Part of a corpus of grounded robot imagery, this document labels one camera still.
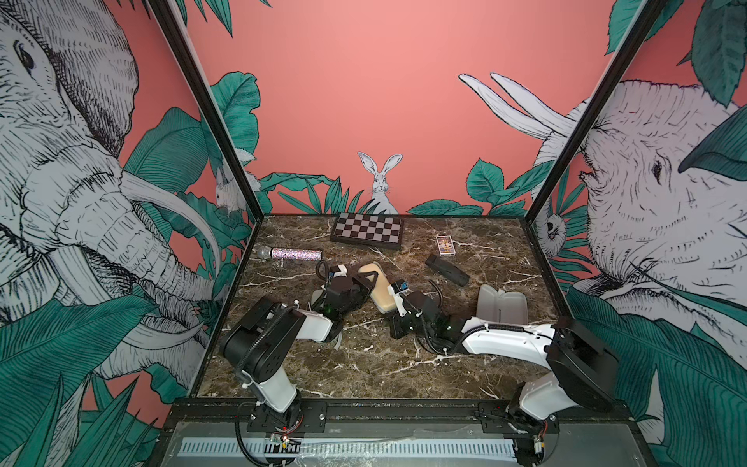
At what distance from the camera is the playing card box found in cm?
109

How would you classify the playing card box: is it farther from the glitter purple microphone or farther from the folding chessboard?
the glitter purple microphone

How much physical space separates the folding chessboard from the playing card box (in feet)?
0.53

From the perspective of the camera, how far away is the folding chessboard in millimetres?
1128

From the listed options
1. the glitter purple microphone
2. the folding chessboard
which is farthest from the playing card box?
the glitter purple microphone
